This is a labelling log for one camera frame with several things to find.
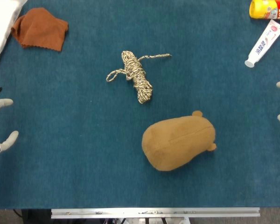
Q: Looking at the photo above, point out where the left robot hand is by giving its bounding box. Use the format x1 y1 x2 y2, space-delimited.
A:
0 87 20 157

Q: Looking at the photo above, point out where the brown plush toy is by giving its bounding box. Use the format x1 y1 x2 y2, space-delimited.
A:
141 111 217 172

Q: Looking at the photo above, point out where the white toothpaste tube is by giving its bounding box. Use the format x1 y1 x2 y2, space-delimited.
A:
244 19 280 69

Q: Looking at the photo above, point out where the yellow bottle with red label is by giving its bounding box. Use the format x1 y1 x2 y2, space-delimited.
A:
249 0 280 21

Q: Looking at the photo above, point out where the white cloth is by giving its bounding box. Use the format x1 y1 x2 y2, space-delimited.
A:
0 0 28 76

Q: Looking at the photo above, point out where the rust brown cloth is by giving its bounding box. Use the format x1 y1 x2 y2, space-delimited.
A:
11 7 69 52

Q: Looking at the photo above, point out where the beige braided rope bundle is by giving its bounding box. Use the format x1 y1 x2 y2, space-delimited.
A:
105 50 173 105

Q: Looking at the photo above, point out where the silver aluminium rail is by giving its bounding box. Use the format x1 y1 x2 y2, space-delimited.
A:
50 207 260 219

